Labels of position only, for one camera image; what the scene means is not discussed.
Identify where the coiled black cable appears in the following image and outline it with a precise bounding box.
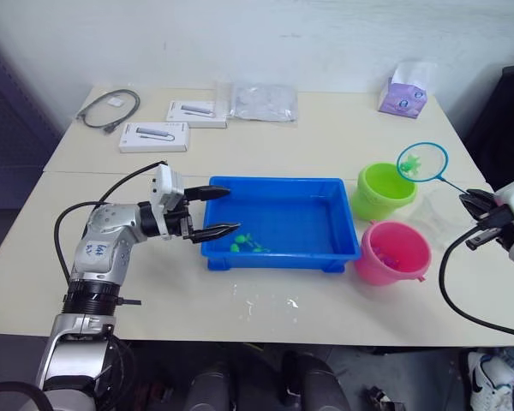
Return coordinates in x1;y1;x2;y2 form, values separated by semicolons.
76;89;141;136

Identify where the thick black floor cable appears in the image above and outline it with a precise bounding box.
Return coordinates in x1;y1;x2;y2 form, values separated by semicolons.
0;379;53;411

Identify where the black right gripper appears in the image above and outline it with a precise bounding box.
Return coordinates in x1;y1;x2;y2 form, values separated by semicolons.
458;188;514;252

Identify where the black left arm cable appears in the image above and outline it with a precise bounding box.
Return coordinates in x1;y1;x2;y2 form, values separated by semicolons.
53;159;169;284

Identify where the blue-rimmed fishing net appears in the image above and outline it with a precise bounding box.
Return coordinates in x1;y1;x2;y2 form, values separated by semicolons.
395;142;473;199

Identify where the dark rounded shape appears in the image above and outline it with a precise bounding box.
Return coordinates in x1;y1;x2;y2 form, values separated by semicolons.
279;349;353;411
182;362;233;411

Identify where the purple toy fish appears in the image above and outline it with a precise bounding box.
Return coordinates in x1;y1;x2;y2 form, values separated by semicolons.
371;249;403;270

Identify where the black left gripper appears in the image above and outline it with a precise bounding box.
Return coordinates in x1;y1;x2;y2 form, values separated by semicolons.
162;184;242;245

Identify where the white sneaker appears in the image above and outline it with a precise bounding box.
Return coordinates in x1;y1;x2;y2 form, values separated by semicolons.
468;350;514;410

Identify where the green plastic bucket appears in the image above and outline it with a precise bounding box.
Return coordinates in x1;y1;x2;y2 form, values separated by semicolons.
351;162;419;222

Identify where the pink plastic bucket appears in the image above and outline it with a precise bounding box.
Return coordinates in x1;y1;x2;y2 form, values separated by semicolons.
353;219;433;288

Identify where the grey plastic bag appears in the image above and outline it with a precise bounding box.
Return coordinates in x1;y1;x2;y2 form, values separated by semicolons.
215;80;301;126

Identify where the black chair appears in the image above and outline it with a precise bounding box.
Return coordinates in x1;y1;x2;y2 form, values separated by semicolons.
461;63;514;192

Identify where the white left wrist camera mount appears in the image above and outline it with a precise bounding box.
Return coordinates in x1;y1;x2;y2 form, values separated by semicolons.
149;164;186;214

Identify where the white product box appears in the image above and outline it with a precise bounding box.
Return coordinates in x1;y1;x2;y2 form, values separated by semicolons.
165;99;229;129
118;121;192;154

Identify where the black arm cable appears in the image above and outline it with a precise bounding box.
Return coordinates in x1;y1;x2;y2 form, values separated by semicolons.
53;159;169;284
438;225;514;340

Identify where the purple tissue pack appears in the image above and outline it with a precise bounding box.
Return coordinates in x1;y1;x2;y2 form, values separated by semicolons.
377;61;438;118

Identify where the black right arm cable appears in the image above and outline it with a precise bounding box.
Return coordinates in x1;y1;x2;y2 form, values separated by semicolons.
438;225;514;340

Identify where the blue plastic tub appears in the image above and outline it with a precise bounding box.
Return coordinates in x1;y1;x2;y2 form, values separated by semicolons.
200;176;362;274

